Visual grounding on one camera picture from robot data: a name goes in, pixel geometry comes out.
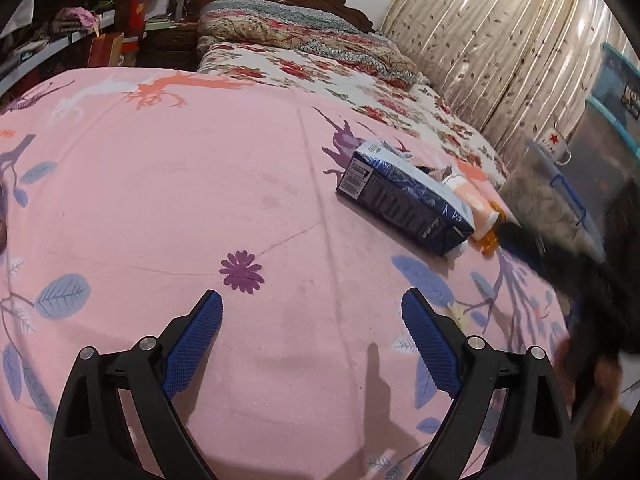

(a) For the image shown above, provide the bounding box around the middle teal lid storage box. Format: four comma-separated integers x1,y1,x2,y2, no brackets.
563,98,639,219

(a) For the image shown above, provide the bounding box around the top teal lid storage box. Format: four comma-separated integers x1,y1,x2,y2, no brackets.
591,44,640,139

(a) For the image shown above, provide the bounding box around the bottom clear storage box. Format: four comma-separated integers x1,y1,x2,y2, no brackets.
499,140,605,263

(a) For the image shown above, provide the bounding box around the blue white milk carton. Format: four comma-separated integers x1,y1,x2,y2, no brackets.
337,141,475,257

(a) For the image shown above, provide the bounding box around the teal lid storage box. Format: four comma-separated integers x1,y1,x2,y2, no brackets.
563,98,639,219
591,44,640,139

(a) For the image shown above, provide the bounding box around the pink tree print blanket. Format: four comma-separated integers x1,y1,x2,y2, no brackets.
1,68,566,479

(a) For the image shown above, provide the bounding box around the floral white bed sheet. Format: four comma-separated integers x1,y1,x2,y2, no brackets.
198,42,508,188

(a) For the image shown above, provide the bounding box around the person's right hand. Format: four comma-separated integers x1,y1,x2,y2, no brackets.
553,338,623,443

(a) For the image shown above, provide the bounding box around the orange capped pink bottle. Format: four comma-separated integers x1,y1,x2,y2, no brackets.
444,174,506,257

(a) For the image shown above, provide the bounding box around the beige leaf print curtain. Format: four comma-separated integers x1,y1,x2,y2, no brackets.
382,0,639,168

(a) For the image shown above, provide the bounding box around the folded patterned quilt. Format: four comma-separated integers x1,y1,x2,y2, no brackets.
196,0,425,90

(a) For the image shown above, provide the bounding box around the white red star enamel mug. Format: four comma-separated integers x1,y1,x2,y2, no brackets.
535,127,572,166

